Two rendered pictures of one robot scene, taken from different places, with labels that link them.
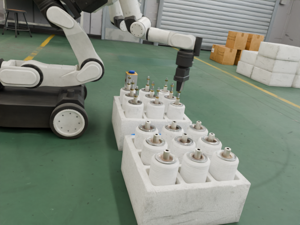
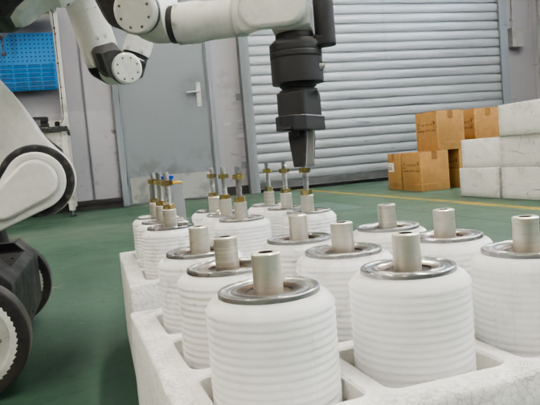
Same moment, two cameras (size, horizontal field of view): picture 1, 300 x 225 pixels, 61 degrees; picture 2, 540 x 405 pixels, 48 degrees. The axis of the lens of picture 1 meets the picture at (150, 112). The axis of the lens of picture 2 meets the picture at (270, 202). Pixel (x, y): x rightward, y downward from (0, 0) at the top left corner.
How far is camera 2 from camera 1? 48 cm
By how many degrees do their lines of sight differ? 17
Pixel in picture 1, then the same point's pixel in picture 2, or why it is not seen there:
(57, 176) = not seen: outside the picture
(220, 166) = (521, 288)
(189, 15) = not seen: hidden behind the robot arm
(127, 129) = not seen: hidden behind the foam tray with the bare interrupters
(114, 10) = (87, 30)
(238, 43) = (446, 135)
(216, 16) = (378, 102)
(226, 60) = (428, 179)
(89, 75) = (26, 195)
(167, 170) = (283, 329)
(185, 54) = (292, 42)
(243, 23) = (443, 104)
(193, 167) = (402, 303)
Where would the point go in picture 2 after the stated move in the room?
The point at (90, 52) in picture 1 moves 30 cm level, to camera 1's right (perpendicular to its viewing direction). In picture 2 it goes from (22, 131) to (176, 118)
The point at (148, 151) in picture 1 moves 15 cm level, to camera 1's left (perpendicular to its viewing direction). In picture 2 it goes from (202, 305) to (29, 320)
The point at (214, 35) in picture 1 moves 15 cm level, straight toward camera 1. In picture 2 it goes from (387, 143) to (387, 143)
